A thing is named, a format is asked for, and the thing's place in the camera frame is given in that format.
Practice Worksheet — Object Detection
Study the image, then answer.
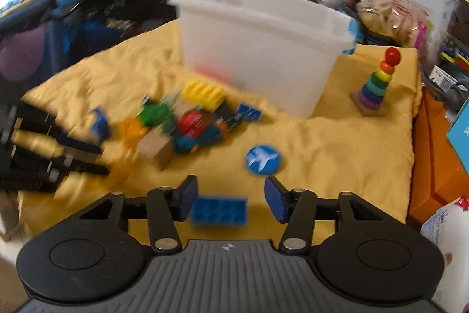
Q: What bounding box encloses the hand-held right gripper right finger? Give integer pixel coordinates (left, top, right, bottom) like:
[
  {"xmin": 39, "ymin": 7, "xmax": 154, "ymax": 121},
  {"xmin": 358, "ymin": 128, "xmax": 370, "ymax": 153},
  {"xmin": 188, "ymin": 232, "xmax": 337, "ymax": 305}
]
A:
[{"xmin": 264, "ymin": 175, "xmax": 391, "ymax": 256}]

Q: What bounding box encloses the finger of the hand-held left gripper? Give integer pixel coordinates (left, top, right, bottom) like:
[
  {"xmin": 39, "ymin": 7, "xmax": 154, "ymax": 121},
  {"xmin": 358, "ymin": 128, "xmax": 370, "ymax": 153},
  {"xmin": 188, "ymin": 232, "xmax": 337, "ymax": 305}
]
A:
[
  {"xmin": 0, "ymin": 102, "xmax": 105, "ymax": 157},
  {"xmin": 0, "ymin": 148, "xmax": 111, "ymax": 193}
]

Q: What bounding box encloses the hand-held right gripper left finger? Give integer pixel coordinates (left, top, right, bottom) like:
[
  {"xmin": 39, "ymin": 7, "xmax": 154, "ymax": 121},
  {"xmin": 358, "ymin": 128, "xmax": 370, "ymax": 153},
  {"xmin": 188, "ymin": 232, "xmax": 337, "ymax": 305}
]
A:
[{"xmin": 79, "ymin": 175, "xmax": 199, "ymax": 256}]

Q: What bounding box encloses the blue brick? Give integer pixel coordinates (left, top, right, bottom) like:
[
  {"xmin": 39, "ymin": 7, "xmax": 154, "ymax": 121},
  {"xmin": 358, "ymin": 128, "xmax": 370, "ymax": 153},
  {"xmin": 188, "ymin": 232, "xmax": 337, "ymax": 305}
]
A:
[{"xmin": 191, "ymin": 196, "xmax": 248, "ymax": 226}]

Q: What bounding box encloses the blue cube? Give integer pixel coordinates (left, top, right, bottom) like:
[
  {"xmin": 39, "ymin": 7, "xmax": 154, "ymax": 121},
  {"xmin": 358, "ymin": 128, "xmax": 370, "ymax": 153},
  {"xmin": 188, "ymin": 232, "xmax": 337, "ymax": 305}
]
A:
[{"xmin": 89, "ymin": 109, "xmax": 111, "ymax": 142}]

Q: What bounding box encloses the blue disc with airplane print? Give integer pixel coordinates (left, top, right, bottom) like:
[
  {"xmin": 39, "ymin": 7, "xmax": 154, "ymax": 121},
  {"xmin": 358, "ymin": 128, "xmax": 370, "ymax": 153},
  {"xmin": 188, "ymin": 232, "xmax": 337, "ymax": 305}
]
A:
[{"xmin": 245, "ymin": 144, "xmax": 283, "ymax": 175}]

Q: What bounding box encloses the tan wooden cube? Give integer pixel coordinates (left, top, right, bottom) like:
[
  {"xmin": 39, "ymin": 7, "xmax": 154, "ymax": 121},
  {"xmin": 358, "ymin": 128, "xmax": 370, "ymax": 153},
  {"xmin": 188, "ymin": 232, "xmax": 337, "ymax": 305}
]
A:
[{"xmin": 137, "ymin": 133, "xmax": 174, "ymax": 170}]

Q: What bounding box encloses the teal block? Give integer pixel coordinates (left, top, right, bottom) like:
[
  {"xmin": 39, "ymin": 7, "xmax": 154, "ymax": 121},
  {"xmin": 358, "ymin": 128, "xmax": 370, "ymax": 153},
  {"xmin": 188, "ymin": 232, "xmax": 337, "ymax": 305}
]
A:
[{"xmin": 173, "ymin": 126, "xmax": 222, "ymax": 154}]

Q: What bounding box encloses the orange building block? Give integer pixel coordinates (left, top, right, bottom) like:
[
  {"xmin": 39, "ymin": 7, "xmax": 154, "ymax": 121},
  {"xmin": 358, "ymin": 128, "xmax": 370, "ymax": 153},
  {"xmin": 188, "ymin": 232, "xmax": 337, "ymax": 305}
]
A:
[{"xmin": 119, "ymin": 117, "xmax": 149, "ymax": 143}]

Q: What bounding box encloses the red printed cube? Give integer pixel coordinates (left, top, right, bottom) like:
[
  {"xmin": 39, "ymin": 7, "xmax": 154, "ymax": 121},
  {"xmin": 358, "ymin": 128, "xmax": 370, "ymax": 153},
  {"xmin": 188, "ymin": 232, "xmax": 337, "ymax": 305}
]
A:
[{"xmin": 178, "ymin": 110, "xmax": 208, "ymax": 138}]

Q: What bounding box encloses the green wagon block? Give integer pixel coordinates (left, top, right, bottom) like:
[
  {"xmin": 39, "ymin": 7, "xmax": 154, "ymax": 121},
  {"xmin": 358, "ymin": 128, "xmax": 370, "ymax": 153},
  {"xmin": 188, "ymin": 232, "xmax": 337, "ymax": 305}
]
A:
[{"xmin": 138, "ymin": 103, "xmax": 173, "ymax": 126}]

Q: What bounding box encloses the blue small building block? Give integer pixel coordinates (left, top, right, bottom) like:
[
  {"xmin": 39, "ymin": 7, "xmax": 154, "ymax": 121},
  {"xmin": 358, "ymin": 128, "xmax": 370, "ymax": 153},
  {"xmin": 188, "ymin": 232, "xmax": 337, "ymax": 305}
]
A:
[{"xmin": 236, "ymin": 103, "xmax": 264, "ymax": 122}]

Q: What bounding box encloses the yellow large studded block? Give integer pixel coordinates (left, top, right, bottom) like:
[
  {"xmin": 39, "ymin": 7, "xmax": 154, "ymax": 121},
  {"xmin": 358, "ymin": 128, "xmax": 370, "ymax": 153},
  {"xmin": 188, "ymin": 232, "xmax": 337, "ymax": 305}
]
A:
[{"xmin": 181, "ymin": 81, "xmax": 225, "ymax": 112}]

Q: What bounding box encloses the white plastic storage bin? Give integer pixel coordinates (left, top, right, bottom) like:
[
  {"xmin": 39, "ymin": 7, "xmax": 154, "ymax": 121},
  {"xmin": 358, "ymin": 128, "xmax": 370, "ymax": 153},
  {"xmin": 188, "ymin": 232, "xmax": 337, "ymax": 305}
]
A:
[{"xmin": 166, "ymin": 0, "xmax": 358, "ymax": 119}]

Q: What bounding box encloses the yellow quilted blanket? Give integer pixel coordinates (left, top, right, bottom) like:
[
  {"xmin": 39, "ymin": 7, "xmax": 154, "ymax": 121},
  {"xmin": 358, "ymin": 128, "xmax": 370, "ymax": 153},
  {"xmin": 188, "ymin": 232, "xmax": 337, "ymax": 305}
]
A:
[{"xmin": 16, "ymin": 20, "xmax": 424, "ymax": 248}]

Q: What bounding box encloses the dark blue mesh playpen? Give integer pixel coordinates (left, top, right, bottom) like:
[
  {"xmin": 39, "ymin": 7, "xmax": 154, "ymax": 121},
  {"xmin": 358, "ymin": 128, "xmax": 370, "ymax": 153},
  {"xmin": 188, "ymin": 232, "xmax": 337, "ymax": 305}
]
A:
[{"xmin": 0, "ymin": 0, "xmax": 184, "ymax": 86}]

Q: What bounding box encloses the orange box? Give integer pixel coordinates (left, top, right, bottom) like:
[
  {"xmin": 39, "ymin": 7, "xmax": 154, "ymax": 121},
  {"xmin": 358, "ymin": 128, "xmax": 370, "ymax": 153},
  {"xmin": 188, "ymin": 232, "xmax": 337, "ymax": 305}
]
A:
[{"xmin": 407, "ymin": 89, "xmax": 469, "ymax": 222}]

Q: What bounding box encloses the white diaper pack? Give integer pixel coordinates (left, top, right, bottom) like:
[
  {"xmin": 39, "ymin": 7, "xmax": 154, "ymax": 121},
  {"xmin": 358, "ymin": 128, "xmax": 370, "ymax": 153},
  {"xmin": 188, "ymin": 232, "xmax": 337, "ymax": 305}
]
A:
[{"xmin": 421, "ymin": 196, "xmax": 469, "ymax": 313}]

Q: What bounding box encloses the light blue card box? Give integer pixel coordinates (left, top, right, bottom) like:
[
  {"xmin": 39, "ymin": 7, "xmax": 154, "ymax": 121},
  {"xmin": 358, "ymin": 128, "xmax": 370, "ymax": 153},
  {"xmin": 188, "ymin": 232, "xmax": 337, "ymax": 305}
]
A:
[{"xmin": 446, "ymin": 108, "xmax": 469, "ymax": 161}]

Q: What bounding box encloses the white small printed box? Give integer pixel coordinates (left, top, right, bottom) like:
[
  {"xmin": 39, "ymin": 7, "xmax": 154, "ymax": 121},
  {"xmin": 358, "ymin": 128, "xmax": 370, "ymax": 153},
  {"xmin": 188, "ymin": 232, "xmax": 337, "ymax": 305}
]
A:
[{"xmin": 429, "ymin": 65, "xmax": 458, "ymax": 90}]

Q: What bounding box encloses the clear bag of wooden pieces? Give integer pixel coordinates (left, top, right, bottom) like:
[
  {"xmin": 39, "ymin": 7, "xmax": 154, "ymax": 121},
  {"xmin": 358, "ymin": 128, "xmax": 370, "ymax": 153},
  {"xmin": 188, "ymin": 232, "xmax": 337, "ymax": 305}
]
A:
[{"xmin": 357, "ymin": 0, "xmax": 433, "ymax": 46}]

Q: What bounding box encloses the shelf with toys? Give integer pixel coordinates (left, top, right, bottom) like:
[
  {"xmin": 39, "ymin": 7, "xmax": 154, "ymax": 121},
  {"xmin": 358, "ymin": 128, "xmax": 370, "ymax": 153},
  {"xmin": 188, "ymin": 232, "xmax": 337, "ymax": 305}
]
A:
[{"xmin": 436, "ymin": 0, "xmax": 469, "ymax": 75}]

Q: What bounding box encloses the rainbow ring stacking toy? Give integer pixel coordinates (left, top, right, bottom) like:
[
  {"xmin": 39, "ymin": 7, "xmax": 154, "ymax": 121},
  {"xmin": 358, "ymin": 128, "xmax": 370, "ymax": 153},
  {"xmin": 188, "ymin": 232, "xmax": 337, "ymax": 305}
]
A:
[{"xmin": 350, "ymin": 47, "xmax": 402, "ymax": 117}]

